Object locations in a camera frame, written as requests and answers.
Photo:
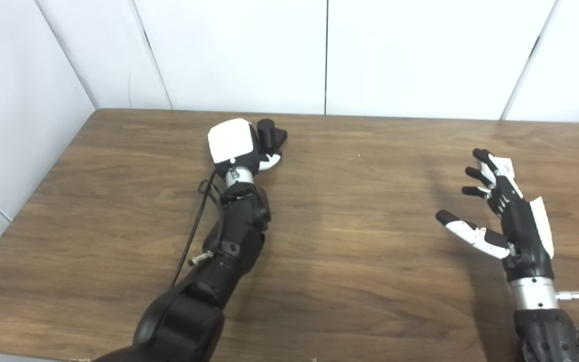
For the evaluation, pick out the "black peg with square base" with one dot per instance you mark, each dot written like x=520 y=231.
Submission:
x=269 y=133

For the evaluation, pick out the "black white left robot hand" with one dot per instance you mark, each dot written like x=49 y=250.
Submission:
x=231 y=138

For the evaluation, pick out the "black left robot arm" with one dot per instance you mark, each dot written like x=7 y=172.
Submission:
x=229 y=241

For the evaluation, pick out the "white square piece with hole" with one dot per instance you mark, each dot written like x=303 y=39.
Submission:
x=505 y=165

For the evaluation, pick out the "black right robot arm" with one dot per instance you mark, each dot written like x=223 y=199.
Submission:
x=551 y=332

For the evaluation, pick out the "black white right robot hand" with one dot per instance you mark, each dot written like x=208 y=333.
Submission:
x=525 y=231

